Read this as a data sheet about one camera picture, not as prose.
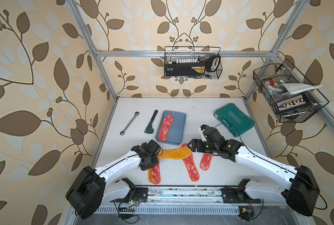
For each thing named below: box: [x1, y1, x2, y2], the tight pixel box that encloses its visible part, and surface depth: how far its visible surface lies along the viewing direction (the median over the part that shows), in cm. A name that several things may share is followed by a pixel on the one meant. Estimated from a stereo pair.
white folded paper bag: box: [277, 82, 324, 95], surface depth 63 cm
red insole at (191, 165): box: [181, 142, 200, 182], surface depth 86 cm
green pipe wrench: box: [144, 109, 159, 135], surface depth 104 cm
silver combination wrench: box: [119, 111, 140, 136], surface depth 107 cm
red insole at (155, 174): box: [151, 163, 161, 185], surface depth 81 cm
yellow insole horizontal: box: [157, 147, 192, 160], surface depth 90 cm
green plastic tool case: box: [213, 103, 256, 138], surface depth 104 cm
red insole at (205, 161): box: [199, 152, 213, 172], surface depth 87 cm
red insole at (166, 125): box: [158, 114, 174, 142], surface depth 104 cm
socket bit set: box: [275, 94, 312, 113], surface depth 68 cm
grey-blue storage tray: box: [155, 110, 187, 146], surface depth 103 cm
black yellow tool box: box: [164, 61, 207, 77], surface depth 85 cm
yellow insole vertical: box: [147, 167, 152, 183], surface depth 82 cm
